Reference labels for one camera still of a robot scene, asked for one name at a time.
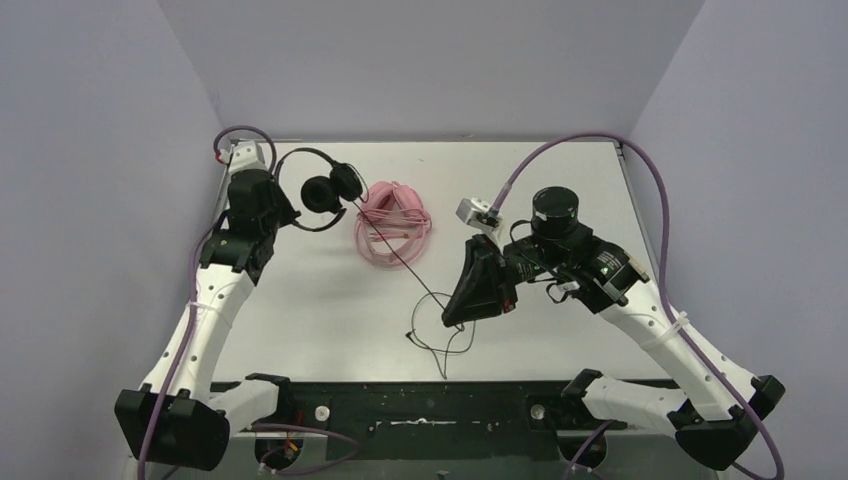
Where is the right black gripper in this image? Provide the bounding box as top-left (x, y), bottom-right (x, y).
top-left (442, 233), bottom-right (565, 327)

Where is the black on-ear headphones with cable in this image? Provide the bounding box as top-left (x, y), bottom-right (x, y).
top-left (273, 146), bottom-right (478, 382)

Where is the pink over-ear headphones with cable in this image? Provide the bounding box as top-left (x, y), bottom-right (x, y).
top-left (354, 181), bottom-right (433, 269)

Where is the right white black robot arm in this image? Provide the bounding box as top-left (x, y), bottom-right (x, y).
top-left (441, 186), bottom-right (785, 470)

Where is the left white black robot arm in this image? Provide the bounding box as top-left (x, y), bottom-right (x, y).
top-left (114, 167), bottom-right (298, 479)

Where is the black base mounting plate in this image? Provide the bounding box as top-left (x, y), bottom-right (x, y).
top-left (163, 370), bottom-right (697, 465)

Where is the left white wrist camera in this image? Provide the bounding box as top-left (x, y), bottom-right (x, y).
top-left (216, 141), bottom-right (270, 175)

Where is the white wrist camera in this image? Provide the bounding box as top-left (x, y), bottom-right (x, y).
top-left (216, 141), bottom-right (270, 175)
top-left (455, 197), bottom-right (503, 245)

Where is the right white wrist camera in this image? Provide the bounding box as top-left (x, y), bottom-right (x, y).
top-left (455, 197), bottom-right (503, 245)

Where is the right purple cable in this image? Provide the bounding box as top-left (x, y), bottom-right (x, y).
top-left (490, 133), bottom-right (787, 480)

